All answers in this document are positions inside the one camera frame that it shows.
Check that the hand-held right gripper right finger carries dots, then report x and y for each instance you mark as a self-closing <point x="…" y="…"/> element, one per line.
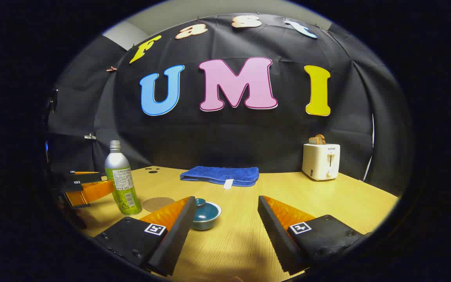
<point x="276" y="235"/>

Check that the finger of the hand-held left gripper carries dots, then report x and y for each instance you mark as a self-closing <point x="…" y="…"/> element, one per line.
<point x="86" y="178"/>
<point x="92" y="192"/>

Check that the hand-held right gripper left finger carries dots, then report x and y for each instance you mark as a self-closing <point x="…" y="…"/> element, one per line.
<point x="178" y="235"/>

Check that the silver green water bottle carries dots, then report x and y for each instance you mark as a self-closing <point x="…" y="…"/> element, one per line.
<point x="121" y="184"/>

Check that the white teacup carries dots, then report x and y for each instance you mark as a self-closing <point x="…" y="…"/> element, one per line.
<point x="213" y="222"/>

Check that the round cork coaster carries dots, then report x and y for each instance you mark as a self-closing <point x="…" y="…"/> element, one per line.
<point x="156" y="203"/>

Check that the silver clip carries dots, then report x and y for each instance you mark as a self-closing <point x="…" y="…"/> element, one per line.
<point x="90" y="136"/>

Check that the blue folded towel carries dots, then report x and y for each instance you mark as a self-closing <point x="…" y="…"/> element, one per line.
<point x="221" y="175"/>

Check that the white toaster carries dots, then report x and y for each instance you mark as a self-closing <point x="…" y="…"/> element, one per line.
<point x="319" y="162"/>

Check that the toast slice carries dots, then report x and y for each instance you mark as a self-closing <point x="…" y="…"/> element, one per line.
<point x="317" y="139"/>

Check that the black backdrop cloth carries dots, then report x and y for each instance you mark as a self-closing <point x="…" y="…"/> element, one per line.
<point x="225" y="133"/>

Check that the copper clip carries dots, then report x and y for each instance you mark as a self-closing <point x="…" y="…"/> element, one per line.
<point x="112" y="69"/>

